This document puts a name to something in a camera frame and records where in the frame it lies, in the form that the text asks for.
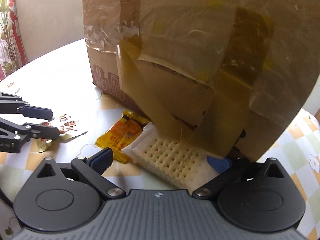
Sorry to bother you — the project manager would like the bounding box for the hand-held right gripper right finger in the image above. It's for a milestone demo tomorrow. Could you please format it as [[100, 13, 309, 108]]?
[[194, 156, 285, 200]]

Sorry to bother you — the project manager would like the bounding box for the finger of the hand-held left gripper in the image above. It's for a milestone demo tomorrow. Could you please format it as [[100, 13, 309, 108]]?
[[0, 92, 53, 120], [0, 117, 62, 153]]

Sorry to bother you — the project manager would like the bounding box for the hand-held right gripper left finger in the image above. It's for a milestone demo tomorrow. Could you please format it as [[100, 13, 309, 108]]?
[[35, 147, 127, 200]]

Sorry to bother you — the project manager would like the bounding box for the gold white snack wrapper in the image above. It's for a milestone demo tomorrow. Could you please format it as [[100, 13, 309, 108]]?
[[35, 114, 88, 153]]

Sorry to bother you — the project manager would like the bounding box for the clear cracker packet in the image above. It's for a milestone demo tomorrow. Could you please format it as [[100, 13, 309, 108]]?
[[120, 122, 218, 190]]

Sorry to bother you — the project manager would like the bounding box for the plastic lined cardboard box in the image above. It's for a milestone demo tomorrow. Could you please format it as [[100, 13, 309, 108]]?
[[82, 0, 320, 162]]

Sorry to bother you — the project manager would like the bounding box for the yellow orange snack packet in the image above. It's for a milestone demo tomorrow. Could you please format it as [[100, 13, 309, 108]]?
[[94, 110, 150, 164]]

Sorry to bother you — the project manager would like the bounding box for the checked floral tablecloth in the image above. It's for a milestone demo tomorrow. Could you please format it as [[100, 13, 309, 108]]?
[[0, 39, 320, 240]]

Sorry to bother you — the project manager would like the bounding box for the red floral cloth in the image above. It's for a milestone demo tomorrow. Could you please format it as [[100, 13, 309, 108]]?
[[0, 0, 27, 80]]

